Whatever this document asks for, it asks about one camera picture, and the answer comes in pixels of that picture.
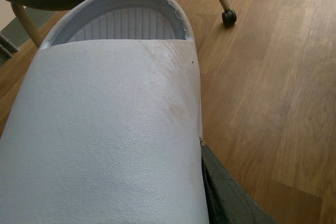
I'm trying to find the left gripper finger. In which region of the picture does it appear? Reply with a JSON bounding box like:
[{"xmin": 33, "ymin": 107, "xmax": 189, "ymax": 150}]
[{"xmin": 200, "ymin": 140, "xmax": 276, "ymax": 223}]

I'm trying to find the light blue slide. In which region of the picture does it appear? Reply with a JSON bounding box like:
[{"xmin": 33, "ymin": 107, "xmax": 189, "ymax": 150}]
[{"xmin": 1, "ymin": 0, "xmax": 209, "ymax": 223}]

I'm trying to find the black chair caster wheel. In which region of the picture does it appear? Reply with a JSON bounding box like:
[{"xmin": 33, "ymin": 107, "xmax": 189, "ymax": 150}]
[{"xmin": 222, "ymin": 9, "xmax": 237, "ymax": 27}]

